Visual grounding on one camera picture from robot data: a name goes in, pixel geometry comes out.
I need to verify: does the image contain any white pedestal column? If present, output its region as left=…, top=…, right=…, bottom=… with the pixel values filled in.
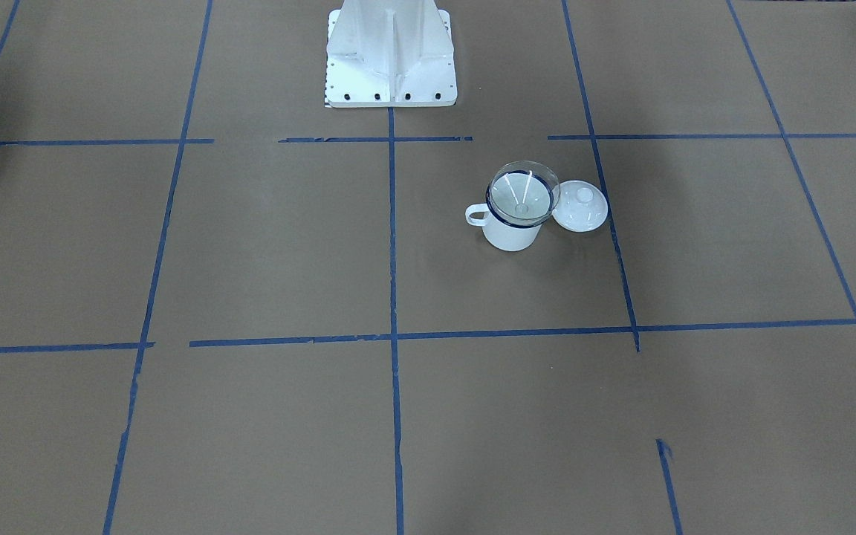
left=324, top=1, right=458, bottom=108

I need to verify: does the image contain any white cup lid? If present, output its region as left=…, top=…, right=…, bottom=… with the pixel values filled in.
left=551, top=181, right=609, bottom=233

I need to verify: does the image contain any brown paper table cover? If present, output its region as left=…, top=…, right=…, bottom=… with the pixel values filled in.
left=0, top=1, right=856, bottom=534

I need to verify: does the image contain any white enamel cup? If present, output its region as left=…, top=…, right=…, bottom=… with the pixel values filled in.
left=464, top=190, right=556, bottom=253

